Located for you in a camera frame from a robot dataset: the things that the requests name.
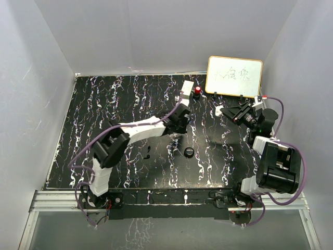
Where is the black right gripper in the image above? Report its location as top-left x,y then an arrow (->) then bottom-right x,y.
220,102 -> 259,131

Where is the white earbud charging case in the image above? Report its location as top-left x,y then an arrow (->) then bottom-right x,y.
215,105 -> 223,117

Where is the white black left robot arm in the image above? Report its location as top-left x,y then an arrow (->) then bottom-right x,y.
86,103 -> 191,208

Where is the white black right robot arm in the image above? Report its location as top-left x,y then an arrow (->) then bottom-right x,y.
215,102 -> 304,207

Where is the black round earbud case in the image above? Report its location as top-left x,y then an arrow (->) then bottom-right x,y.
184,147 -> 195,158

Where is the green white cardboard box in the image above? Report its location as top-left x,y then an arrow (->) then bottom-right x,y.
181,80 -> 194,106

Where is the red capped small bottle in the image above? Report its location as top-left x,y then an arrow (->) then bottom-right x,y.
193,86 -> 201,98

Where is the yellow framed whiteboard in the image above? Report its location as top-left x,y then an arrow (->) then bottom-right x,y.
205,56 -> 263,98

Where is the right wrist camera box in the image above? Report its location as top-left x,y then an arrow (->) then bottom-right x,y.
252,95 -> 267,110

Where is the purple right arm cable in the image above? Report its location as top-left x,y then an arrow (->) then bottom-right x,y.
231,96 -> 309,229

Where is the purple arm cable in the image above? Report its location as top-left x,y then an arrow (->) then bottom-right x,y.
68,91 -> 184,229
231,96 -> 309,229

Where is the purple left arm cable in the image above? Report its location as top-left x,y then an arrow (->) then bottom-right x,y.
68,91 -> 184,229

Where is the aluminium frame rail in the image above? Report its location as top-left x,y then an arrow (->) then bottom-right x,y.
19,189 -> 321,249

